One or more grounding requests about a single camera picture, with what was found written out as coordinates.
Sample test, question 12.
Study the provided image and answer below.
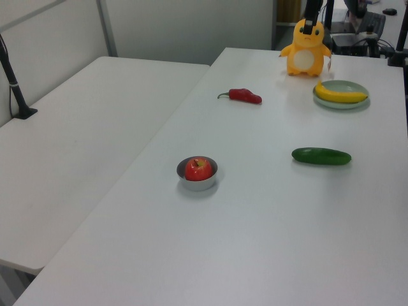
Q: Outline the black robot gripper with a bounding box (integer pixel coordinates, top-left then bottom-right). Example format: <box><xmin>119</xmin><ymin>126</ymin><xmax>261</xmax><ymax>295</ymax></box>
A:
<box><xmin>302</xmin><ymin>0</ymin><xmax>324</xmax><ymax>36</ymax></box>

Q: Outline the green cucumber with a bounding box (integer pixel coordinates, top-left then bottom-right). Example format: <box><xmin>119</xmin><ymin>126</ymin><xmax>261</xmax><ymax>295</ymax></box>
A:
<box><xmin>291</xmin><ymin>147</ymin><xmax>352</xmax><ymax>166</ymax></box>

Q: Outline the small metal bowl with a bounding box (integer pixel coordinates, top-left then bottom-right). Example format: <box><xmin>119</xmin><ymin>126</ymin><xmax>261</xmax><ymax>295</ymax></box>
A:
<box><xmin>176</xmin><ymin>156</ymin><xmax>219</xmax><ymax>192</ymax></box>

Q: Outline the thin black upright pole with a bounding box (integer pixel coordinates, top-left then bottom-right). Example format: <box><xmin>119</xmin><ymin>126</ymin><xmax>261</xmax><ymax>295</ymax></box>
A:
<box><xmin>324</xmin><ymin>0</ymin><xmax>335</xmax><ymax>33</ymax></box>

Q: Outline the yellow wooden panel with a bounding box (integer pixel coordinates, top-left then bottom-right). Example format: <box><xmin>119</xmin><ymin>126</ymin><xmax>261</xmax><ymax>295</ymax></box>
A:
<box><xmin>276</xmin><ymin>0</ymin><xmax>302</xmax><ymax>24</ymax></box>

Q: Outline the orange plush toy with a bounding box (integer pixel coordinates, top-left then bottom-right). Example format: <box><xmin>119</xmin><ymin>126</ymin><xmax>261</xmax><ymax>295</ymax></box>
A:
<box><xmin>279</xmin><ymin>18</ymin><xmax>334</xmax><ymax>78</ymax></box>

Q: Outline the black electronics box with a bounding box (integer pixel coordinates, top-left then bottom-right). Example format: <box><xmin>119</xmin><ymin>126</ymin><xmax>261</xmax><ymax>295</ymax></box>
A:
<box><xmin>330</xmin><ymin>33</ymin><xmax>382</xmax><ymax>57</ymax></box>

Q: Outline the black keyboard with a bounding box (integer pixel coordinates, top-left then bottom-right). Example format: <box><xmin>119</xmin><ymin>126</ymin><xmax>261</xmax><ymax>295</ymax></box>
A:
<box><xmin>359</xmin><ymin>13</ymin><xmax>387</xmax><ymax>36</ymax></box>

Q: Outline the pale green plate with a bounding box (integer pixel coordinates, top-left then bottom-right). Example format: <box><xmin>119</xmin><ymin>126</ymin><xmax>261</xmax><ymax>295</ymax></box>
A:
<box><xmin>312</xmin><ymin>79</ymin><xmax>371</xmax><ymax>110</ymax></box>

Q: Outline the yellow banana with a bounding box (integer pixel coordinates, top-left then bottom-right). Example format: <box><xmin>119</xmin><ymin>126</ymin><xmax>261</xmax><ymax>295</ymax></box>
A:
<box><xmin>314</xmin><ymin>80</ymin><xmax>369</xmax><ymax>104</ymax></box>

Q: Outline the red chili pepper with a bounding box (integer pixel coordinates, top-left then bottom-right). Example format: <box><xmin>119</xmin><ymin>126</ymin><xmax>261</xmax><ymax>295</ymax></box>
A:
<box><xmin>217</xmin><ymin>88</ymin><xmax>263</xmax><ymax>105</ymax></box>

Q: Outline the black stand with clamp base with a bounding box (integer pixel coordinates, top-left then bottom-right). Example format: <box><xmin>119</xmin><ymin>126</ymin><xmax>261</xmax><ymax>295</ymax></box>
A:
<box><xmin>387</xmin><ymin>18</ymin><xmax>408</xmax><ymax>68</ymax></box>

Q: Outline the red apple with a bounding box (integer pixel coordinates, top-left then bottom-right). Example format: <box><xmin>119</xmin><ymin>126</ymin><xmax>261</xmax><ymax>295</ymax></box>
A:
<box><xmin>184</xmin><ymin>157</ymin><xmax>214</xmax><ymax>182</ymax></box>

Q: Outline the black pole with flat foot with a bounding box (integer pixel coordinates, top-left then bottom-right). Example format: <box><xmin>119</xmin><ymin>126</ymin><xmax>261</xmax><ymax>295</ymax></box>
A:
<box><xmin>0</xmin><ymin>33</ymin><xmax>38</xmax><ymax>120</ymax></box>

